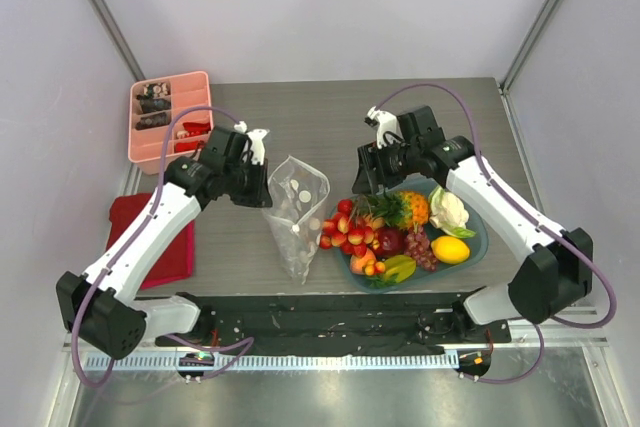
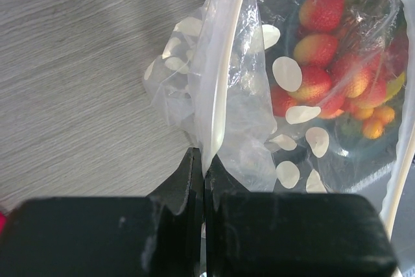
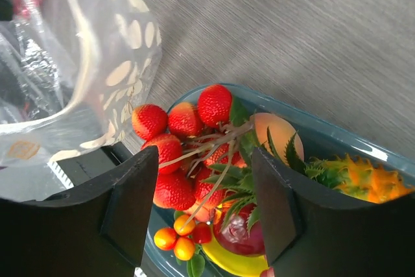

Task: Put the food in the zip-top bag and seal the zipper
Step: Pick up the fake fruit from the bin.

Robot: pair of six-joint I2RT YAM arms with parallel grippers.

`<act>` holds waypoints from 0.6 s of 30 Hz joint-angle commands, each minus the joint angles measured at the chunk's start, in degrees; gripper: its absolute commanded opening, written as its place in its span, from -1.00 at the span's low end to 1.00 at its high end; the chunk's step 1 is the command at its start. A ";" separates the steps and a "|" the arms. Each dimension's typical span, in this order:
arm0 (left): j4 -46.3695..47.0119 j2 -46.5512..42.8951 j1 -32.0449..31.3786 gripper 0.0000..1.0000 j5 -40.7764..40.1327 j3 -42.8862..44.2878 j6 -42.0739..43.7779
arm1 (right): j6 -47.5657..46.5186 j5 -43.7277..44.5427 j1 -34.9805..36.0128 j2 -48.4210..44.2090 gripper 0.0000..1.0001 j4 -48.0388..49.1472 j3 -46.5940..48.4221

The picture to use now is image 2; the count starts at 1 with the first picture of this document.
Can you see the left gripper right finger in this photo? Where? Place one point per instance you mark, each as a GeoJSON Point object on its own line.
{"type": "Point", "coordinates": [291, 234]}

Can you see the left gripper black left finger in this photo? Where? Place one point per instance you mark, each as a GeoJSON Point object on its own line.
{"type": "Point", "coordinates": [155, 235]}

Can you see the clear zip top bag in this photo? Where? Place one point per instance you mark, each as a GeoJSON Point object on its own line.
{"type": "Point", "coordinates": [214, 81]}

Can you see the red folded cloth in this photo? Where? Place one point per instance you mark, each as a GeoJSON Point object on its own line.
{"type": "Point", "coordinates": [3, 220]}

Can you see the small orange cherry cluster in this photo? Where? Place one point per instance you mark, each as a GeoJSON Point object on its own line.
{"type": "Point", "coordinates": [374, 120]}

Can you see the teal plastic tray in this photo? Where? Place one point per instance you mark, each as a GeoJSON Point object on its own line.
{"type": "Point", "coordinates": [333, 154]}

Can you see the red cherry bunch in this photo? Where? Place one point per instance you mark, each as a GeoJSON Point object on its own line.
{"type": "Point", "coordinates": [350, 53]}

